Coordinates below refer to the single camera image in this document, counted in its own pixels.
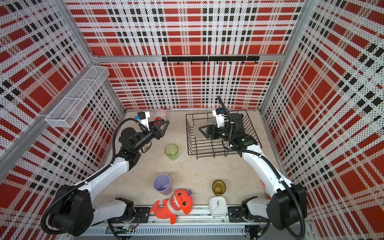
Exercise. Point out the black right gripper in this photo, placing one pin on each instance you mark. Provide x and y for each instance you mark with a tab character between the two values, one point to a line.
213	129

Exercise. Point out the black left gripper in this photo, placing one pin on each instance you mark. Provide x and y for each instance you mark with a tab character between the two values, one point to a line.
158	133

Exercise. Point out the bright green plastic cup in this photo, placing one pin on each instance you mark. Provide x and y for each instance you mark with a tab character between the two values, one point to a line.
172	151

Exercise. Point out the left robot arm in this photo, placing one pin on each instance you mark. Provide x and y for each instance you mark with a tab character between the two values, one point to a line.
72	211

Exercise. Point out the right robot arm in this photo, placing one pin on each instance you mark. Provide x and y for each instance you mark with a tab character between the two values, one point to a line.
287	206

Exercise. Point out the pink plush toy polka dress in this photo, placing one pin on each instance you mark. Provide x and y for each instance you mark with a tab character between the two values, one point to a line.
160	114

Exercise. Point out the olive glass cup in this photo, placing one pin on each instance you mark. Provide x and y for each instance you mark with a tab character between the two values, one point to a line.
219	187

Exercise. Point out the purple plastic cup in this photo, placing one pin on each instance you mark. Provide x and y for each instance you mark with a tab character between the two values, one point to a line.
162	184

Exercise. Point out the white kitchen scale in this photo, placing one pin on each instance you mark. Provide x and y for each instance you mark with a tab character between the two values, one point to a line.
218	207

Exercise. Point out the red shark plush toy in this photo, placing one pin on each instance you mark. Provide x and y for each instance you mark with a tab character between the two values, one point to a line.
179	204

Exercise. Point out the black wire dish rack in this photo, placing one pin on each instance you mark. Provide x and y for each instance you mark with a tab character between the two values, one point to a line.
243	133

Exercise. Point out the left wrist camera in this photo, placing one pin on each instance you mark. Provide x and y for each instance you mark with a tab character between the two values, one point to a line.
142	118

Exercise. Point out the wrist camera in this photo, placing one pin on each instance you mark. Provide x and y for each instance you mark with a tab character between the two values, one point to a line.
142	118
219	115

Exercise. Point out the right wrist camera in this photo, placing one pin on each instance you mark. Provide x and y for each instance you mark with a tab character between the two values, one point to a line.
219	115

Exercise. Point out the black wall hook rail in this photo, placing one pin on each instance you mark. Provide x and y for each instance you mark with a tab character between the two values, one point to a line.
212	59

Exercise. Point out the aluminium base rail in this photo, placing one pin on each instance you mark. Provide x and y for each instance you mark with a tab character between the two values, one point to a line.
199	223

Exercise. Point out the white wire mesh shelf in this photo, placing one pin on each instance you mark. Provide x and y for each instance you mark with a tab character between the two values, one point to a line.
67	112

